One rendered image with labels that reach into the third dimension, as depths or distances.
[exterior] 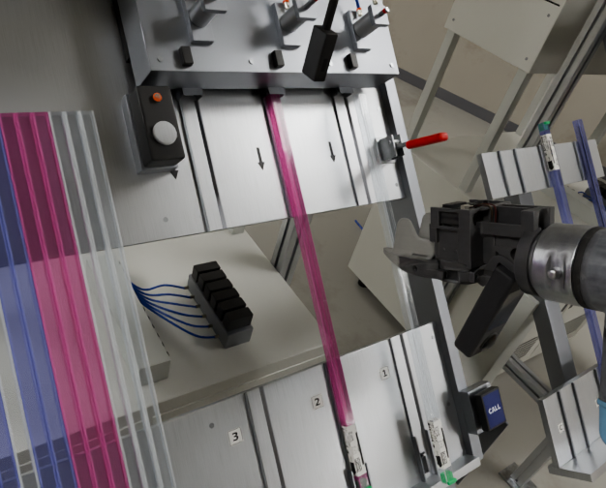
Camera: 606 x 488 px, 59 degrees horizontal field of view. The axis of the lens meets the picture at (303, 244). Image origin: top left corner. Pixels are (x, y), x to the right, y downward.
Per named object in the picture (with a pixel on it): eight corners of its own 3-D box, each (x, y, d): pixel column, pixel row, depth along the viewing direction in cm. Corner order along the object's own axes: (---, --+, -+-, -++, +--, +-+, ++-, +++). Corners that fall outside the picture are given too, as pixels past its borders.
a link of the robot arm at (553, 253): (610, 297, 52) (565, 319, 47) (563, 289, 55) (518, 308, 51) (613, 220, 50) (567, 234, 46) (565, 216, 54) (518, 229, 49)
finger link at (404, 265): (416, 249, 66) (479, 258, 59) (416, 262, 66) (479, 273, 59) (390, 257, 63) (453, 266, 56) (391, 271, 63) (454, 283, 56)
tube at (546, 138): (536, 124, 89) (545, 121, 87) (541, 124, 89) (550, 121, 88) (613, 426, 87) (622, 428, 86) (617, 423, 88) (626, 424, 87)
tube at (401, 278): (448, 478, 69) (455, 480, 68) (440, 483, 68) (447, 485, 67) (360, 96, 70) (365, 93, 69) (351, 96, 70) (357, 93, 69)
